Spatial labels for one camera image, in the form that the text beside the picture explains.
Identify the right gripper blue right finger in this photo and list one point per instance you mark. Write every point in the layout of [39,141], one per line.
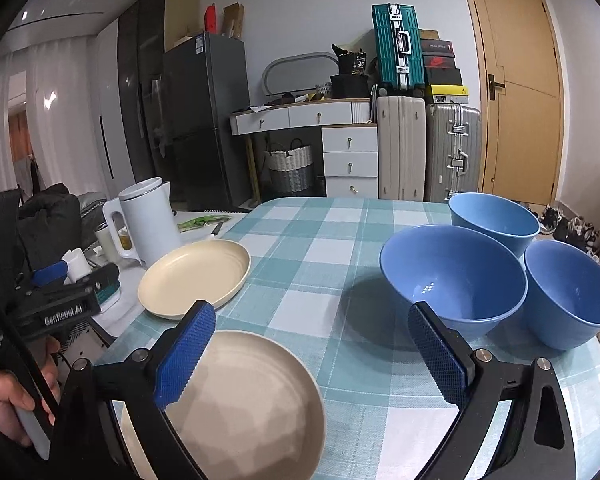
[444,351]

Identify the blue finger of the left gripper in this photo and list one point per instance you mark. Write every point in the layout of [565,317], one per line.
[56,272]
[102,277]

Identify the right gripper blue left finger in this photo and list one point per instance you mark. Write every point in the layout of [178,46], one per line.
[178,351]

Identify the cream plate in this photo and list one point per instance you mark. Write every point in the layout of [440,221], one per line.
[251,410]
[209,270]

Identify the large blue bowl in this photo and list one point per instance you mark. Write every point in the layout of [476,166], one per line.
[471,281]

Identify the light blue bowl back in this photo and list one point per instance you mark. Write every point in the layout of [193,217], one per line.
[509,223]

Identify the person left hand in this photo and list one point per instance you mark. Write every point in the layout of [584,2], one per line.
[13,395]

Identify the teal lid food container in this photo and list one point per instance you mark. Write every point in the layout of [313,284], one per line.
[109,296]

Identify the white cup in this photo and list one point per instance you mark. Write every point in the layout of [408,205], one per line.
[77,264]

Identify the white electric kettle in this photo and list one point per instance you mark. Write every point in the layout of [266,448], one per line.
[146,212]

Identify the green packet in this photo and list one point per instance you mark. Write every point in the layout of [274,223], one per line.
[199,222]

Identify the black refrigerator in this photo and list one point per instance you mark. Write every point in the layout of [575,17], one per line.
[206,82]

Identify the woven laundry basket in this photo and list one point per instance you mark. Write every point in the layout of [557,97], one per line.
[291,169]

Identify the silver hard suitcase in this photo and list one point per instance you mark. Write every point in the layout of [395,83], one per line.
[453,151]

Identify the white desk with drawers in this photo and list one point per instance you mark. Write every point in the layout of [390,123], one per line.
[343,138]

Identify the beige hard suitcase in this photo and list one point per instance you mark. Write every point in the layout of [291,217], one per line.
[401,128]

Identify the grey oval mirror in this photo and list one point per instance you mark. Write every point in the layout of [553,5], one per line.
[299,73]

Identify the stack of shoe boxes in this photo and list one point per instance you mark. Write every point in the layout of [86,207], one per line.
[443,79]

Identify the black bag on desk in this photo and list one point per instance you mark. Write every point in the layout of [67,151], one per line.
[351,82]

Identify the wooden door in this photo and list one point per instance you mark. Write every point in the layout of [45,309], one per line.
[521,99]

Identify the teal hard suitcase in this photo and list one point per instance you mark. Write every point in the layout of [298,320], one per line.
[398,49]

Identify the white handled knife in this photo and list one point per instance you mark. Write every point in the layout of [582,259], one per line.
[217,229]

